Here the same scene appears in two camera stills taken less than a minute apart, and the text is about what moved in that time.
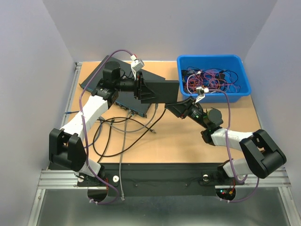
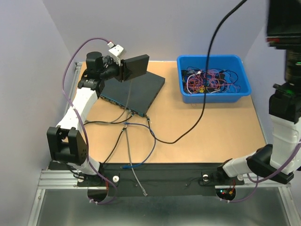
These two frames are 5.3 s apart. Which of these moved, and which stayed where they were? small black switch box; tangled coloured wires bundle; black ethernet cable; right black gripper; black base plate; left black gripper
Moved: small black switch box; black ethernet cable; left black gripper; right black gripper
Stayed: black base plate; tangled coloured wires bundle
